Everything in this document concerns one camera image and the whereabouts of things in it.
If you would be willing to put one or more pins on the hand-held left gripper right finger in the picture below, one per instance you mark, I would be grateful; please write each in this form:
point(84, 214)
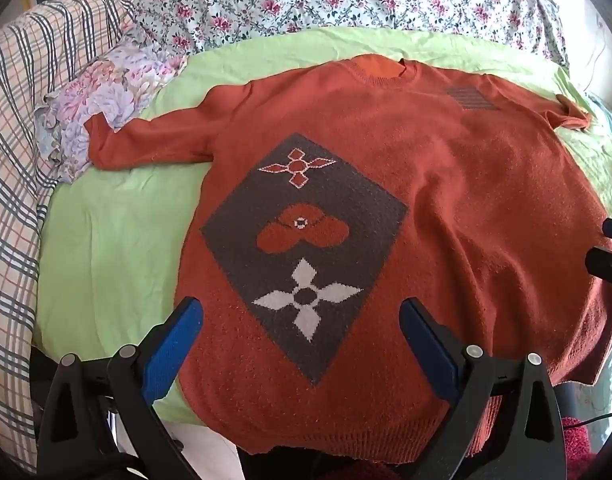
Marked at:
point(430, 355)

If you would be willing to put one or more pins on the pale blue patterned cloth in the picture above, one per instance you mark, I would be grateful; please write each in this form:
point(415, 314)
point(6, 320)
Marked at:
point(608, 125)

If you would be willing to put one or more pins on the rose print floral blanket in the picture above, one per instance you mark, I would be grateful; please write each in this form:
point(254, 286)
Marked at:
point(286, 0)

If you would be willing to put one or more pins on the orange knit sweater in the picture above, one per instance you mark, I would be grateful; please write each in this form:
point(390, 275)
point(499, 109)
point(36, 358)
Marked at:
point(435, 185)

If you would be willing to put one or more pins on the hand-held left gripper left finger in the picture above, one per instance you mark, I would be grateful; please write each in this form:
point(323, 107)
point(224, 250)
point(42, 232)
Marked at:
point(172, 345)

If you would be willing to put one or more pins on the plaid blanket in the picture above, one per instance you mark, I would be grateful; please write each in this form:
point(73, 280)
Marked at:
point(16, 160)

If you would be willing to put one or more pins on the pastel floral cloth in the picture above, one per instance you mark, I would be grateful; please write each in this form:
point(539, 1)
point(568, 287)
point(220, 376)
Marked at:
point(101, 90)

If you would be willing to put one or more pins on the light green bed sheet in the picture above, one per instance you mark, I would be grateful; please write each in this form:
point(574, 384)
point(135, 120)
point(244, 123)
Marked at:
point(116, 230)

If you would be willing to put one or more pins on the maroon fuzzy cloth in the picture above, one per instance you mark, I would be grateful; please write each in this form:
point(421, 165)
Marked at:
point(580, 442)

